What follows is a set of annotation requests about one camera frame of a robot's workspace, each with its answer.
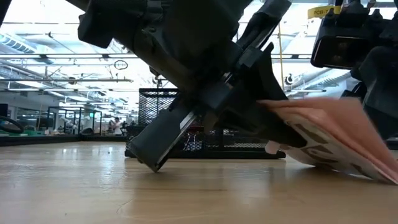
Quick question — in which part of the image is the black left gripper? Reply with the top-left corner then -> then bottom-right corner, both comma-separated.
129,0 -> 308,174

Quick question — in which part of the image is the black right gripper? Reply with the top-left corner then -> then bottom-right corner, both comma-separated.
340,46 -> 398,141

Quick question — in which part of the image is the black mesh desk organizer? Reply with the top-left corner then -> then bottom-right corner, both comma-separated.
124,88 -> 287,160

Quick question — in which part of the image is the yellow printed label tag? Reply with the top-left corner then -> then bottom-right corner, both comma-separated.
307,5 -> 343,19

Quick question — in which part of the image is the person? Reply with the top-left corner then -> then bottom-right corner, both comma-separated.
111,116 -> 124,136

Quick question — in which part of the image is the black round wheel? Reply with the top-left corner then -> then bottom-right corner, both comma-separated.
0,116 -> 24,135

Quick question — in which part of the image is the hanging black cable loop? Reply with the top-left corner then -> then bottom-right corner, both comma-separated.
113,59 -> 129,71

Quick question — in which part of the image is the pink sticky note pad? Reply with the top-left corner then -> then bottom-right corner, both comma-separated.
256,97 -> 398,186

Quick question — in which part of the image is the black framed work cell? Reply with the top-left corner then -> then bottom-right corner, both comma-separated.
47,106 -> 103,135

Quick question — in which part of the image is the black table frame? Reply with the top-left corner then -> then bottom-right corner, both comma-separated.
0,134 -> 127,147

